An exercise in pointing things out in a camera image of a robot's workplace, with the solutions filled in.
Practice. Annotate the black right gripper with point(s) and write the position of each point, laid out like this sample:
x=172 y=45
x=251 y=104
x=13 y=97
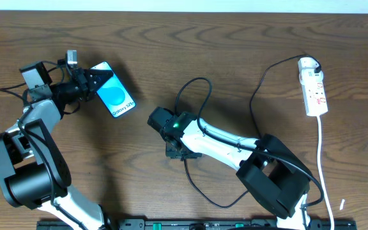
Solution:
x=177 y=153

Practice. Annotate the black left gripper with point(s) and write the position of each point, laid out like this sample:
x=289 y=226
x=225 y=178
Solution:
x=84 y=83

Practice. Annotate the blue Galaxy smartphone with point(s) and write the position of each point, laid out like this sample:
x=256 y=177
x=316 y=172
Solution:
x=113 y=94

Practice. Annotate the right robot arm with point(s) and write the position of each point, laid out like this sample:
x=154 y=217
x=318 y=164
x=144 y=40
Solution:
x=276 y=179

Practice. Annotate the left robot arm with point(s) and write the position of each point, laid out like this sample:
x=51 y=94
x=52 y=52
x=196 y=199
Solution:
x=33 y=172

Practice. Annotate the white USB charger adapter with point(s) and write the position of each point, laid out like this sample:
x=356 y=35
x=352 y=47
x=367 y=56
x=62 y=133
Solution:
x=309 y=62

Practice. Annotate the white power strip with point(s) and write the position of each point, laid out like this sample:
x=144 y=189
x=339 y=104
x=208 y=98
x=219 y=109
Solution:
x=313 y=90

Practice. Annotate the small white paper tag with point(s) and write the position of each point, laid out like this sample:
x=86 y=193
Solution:
x=341 y=207

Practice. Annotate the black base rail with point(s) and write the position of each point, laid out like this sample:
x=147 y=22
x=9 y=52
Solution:
x=140 y=224

